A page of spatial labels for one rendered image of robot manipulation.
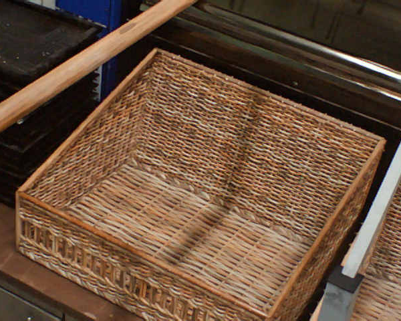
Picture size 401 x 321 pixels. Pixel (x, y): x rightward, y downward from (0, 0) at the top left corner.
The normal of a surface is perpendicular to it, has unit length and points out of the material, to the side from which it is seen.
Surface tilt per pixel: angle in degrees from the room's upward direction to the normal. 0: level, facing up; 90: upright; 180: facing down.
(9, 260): 0
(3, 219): 0
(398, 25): 70
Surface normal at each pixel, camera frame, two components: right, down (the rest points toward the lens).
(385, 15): -0.42, 0.15
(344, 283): 0.11, -0.81
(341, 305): -0.49, 0.46
